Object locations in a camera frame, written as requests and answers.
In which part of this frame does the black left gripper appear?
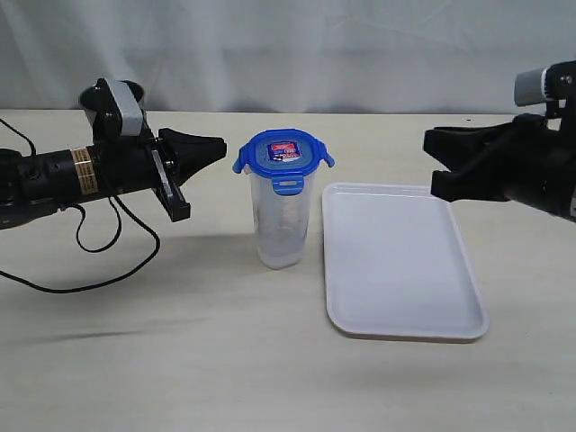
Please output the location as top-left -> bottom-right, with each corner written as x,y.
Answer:
71,128 -> 226,221

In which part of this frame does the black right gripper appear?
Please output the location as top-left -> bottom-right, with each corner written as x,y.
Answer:
422,114 -> 575,212

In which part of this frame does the stainless steel cup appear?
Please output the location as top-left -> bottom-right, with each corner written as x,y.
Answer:
78,79 -> 148,119

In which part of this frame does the blue container lid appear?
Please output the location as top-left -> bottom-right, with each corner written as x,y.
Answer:
232,129 -> 335,196

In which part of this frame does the clear plastic container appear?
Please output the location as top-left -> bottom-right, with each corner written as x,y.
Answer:
244,168 -> 315,270

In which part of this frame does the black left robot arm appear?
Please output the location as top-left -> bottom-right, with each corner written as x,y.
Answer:
1,128 -> 227,229

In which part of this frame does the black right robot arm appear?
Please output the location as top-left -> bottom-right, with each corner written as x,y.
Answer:
423,114 -> 575,221

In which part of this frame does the white plastic tray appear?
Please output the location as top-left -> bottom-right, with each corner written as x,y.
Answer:
321,182 -> 490,343

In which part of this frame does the white backdrop cloth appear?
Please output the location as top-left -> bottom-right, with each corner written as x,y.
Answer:
1,1 -> 575,113

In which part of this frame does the black cable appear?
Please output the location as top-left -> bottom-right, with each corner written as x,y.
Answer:
0,117 -> 162,294

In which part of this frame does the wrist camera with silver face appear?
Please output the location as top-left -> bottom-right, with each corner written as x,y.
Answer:
92,77 -> 145,140

